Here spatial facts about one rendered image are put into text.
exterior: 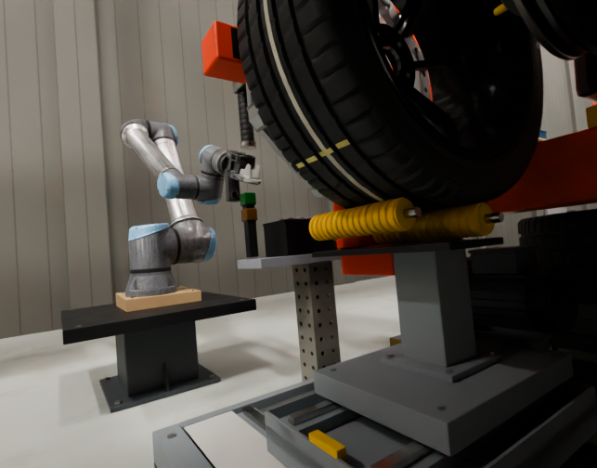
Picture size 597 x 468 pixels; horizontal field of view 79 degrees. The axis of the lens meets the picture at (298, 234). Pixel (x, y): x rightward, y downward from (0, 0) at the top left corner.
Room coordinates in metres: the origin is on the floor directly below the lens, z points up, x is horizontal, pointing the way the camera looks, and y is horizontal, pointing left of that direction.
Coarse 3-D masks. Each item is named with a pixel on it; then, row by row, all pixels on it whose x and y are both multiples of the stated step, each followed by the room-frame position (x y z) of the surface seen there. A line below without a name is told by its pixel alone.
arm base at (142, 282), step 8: (136, 272) 1.35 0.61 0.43; (144, 272) 1.35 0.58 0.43; (152, 272) 1.35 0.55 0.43; (160, 272) 1.37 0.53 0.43; (168, 272) 1.41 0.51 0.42; (128, 280) 1.38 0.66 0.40; (136, 280) 1.35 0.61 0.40; (144, 280) 1.34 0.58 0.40; (152, 280) 1.35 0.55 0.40; (160, 280) 1.36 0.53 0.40; (168, 280) 1.40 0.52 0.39; (128, 288) 1.35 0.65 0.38; (136, 288) 1.35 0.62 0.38; (144, 288) 1.33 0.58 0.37; (152, 288) 1.34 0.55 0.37; (160, 288) 1.35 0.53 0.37; (168, 288) 1.38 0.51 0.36; (176, 288) 1.43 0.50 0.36; (128, 296) 1.35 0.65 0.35; (136, 296) 1.33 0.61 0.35; (144, 296) 1.33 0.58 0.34
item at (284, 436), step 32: (576, 384) 0.70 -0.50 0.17; (288, 416) 0.64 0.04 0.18; (320, 416) 0.66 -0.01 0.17; (352, 416) 0.68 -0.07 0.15; (544, 416) 0.63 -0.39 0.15; (576, 416) 0.63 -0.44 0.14; (288, 448) 0.63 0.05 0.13; (320, 448) 0.55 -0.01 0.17; (352, 448) 0.58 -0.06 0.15; (384, 448) 0.58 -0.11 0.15; (416, 448) 0.51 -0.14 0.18; (480, 448) 0.55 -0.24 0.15; (512, 448) 0.51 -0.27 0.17; (544, 448) 0.56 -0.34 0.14; (576, 448) 0.62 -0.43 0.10
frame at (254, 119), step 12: (384, 0) 0.89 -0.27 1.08; (384, 12) 0.90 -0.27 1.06; (396, 12) 0.92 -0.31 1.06; (408, 36) 0.95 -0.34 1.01; (420, 72) 0.96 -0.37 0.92; (420, 84) 0.96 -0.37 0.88; (252, 108) 0.71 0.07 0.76; (252, 120) 0.72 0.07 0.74; (264, 132) 0.73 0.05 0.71; (312, 192) 0.81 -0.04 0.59
